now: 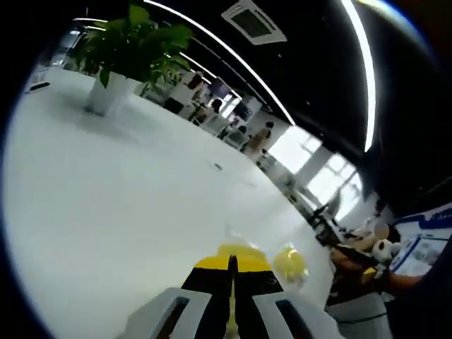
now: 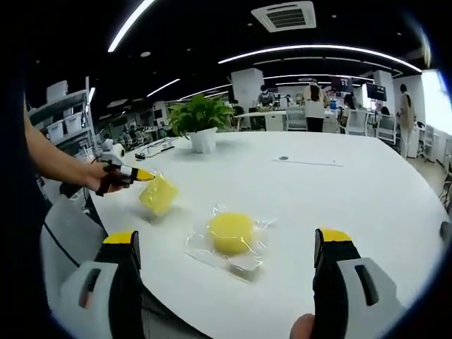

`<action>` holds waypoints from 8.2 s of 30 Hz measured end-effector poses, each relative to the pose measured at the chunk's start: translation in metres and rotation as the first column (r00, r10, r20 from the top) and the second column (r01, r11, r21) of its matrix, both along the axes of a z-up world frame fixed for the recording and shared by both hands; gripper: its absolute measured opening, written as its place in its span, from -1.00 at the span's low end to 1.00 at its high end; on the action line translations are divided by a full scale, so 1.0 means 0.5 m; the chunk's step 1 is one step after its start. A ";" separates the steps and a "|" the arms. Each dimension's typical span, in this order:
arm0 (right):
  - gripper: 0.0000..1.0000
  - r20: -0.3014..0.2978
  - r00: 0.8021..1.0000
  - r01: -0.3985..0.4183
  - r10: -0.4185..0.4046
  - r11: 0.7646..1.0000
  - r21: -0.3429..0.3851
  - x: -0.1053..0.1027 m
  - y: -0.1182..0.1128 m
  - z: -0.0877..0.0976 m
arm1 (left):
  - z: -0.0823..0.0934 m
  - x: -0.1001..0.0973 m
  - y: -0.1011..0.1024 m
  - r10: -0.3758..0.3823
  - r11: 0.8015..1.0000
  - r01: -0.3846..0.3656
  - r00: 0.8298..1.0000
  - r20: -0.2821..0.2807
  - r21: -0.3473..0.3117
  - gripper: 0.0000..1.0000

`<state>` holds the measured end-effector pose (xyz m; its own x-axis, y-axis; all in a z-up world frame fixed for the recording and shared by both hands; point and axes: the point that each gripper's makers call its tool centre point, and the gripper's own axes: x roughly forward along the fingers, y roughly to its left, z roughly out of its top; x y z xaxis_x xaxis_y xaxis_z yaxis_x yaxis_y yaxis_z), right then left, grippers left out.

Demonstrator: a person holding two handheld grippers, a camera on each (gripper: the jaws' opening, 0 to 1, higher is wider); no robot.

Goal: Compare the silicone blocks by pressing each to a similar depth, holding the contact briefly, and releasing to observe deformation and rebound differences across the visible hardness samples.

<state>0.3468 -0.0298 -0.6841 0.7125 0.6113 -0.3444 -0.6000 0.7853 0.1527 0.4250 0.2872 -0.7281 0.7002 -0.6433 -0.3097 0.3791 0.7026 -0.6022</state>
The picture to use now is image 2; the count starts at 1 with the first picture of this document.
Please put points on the round yellow silicone block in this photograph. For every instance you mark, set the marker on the round yellow silicone block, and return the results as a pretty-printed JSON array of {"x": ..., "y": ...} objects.
[{"x": 231, "y": 233}]

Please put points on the white mesh chair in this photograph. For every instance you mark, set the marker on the white mesh chair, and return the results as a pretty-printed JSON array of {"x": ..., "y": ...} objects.
[
  {"x": 296, "y": 118},
  {"x": 358, "y": 121},
  {"x": 388, "y": 129}
]

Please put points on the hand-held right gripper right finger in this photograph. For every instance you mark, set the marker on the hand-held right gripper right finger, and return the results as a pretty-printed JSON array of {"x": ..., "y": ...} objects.
[{"x": 335, "y": 282}]

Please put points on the potted green plant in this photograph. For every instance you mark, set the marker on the potted green plant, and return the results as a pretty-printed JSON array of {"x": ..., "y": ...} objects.
[{"x": 201, "y": 116}]

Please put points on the ceiling air vent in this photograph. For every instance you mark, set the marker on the ceiling air vent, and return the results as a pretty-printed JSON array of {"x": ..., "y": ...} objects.
[{"x": 284, "y": 17}]

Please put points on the dark chair armrest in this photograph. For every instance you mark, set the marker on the dark chair armrest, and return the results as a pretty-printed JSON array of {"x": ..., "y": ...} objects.
[{"x": 445, "y": 229}]

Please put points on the square yellow sponge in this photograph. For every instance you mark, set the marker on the square yellow sponge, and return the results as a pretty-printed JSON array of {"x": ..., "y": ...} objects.
[{"x": 159, "y": 196}]

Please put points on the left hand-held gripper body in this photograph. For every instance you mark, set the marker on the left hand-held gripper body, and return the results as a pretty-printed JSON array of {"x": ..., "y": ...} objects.
[{"x": 114, "y": 159}]

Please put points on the dark wall monitor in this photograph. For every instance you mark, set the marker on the dark wall monitor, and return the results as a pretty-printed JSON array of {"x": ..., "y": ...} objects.
[{"x": 376, "y": 92}]

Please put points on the metal storage shelf with bins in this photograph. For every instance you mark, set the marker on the metal storage shelf with bins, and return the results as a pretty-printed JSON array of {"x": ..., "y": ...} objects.
[{"x": 67, "y": 116}]

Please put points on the curved ceiling strip light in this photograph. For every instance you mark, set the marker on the curved ceiling strip light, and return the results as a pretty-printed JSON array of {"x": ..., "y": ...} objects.
[{"x": 318, "y": 47}]

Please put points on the grey office chair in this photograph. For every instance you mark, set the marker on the grey office chair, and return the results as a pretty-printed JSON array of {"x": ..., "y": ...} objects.
[{"x": 67, "y": 233}]

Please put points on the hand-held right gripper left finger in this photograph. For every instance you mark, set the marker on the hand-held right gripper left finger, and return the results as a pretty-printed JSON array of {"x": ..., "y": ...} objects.
[{"x": 120, "y": 282}]

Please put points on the person's right hand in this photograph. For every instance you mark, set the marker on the person's right hand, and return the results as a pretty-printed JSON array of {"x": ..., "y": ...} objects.
[{"x": 303, "y": 328}]

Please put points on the round yellow sponge in wrap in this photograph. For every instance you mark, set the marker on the round yellow sponge in wrap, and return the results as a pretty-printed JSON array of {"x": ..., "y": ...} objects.
[{"x": 247, "y": 266}]

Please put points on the person's dark clothing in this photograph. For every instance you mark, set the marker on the person's dark clothing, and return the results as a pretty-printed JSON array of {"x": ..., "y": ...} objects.
[{"x": 28, "y": 212}]

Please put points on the person's left hand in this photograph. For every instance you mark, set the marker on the person's left hand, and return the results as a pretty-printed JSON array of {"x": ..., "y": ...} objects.
[{"x": 93, "y": 176}]

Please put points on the leafy floor plant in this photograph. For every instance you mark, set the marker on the leafy floor plant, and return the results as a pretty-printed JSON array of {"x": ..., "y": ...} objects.
[{"x": 447, "y": 183}]

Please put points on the straight ceiling strip light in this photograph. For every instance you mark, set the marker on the straight ceiling strip light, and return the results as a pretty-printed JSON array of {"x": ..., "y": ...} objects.
[{"x": 130, "y": 25}]

